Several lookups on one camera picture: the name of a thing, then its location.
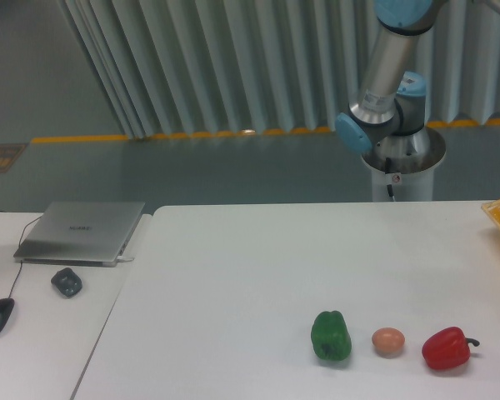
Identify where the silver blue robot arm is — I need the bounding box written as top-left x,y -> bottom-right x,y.
335,1 -> 500,154

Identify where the white folding partition screen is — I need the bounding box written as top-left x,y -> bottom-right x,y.
62,1 -> 500,138

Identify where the silver closed laptop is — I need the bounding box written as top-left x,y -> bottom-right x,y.
13,202 -> 144,267

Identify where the green bell pepper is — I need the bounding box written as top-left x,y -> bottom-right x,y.
310,310 -> 352,362

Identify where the brown egg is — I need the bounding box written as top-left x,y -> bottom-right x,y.
372,327 -> 406,356

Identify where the small black plastic object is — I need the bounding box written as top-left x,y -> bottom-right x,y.
51,267 -> 83,298

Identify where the red bell pepper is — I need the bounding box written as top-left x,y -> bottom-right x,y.
422,327 -> 480,371

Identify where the black pedestal cable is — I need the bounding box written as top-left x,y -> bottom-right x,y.
383,157 -> 398,203

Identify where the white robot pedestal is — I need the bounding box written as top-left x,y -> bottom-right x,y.
362,127 -> 446,202

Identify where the black mouse cable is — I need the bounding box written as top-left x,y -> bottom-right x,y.
0,210 -> 45,300

